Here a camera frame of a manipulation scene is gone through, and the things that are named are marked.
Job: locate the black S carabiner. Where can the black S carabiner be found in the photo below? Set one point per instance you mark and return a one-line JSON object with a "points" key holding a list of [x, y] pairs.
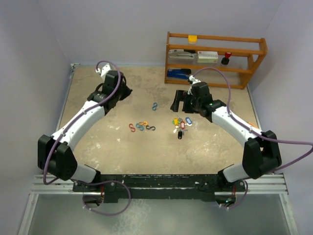
{"points": [[150, 128]]}

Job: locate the blue stapler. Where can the blue stapler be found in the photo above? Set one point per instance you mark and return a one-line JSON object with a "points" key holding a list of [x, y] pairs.
{"points": [[179, 73]]}

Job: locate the grey stapler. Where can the grey stapler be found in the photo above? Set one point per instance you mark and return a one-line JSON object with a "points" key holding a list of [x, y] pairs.
{"points": [[181, 54]]}

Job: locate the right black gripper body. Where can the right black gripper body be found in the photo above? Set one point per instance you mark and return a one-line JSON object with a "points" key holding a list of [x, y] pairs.
{"points": [[196, 104]]}

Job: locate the white cardboard box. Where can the white cardboard box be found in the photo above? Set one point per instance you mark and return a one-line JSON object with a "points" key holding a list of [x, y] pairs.
{"points": [[207, 57]]}

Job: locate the teal S carabiner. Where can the teal S carabiner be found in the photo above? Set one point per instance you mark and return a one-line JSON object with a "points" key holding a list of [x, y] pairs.
{"points": [[140, 127]]}

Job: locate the red black stamp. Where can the red black stamp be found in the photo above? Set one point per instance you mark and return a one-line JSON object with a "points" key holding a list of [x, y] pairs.
{"points": [[226, 57]]}

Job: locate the wooden shelf rack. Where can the wooden shelf rack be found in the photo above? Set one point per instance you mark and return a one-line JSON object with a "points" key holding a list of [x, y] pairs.
{"points": [[182, 59]]}

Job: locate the silver key red tag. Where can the silver key red tag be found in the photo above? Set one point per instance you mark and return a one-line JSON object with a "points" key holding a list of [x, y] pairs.
{"points": [[177, 128]]}

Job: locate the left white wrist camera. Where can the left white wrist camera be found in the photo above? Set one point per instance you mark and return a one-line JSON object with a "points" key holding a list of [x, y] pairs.
{"points": [[103, 71]]}

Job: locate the blue S carabiner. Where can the blue S carabiner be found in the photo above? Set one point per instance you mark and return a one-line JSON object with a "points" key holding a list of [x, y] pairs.
{"points": [[154, 107]]}

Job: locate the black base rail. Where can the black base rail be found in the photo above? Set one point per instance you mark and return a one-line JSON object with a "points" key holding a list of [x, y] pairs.
{"points": [[204, 187]]}

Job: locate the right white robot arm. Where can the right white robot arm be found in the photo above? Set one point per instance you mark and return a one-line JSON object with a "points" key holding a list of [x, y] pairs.
{"points": [[260, 156]]}

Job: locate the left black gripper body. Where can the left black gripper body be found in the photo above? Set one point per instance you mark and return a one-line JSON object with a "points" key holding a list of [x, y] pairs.
{"points": [[123, 93]]}

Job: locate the orange S carabiner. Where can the orange S carabiner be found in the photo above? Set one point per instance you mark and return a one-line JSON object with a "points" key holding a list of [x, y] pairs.
{"points": [[144, 123]]}

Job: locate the orange packet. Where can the orange packet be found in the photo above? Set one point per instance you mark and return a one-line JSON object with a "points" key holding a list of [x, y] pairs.
{"points": [[252, 124]]}

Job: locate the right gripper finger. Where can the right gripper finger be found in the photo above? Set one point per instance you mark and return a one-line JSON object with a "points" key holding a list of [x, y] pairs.
{"points": [[181, 94], [175, 105]]}

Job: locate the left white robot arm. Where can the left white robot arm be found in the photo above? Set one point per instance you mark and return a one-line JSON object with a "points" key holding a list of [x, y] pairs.
{"points": [[55, 152]]}

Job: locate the yellow lid jar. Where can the yellow lid jar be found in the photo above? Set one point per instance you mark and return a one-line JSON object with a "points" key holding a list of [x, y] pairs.
{"points": [[192, 39]]}

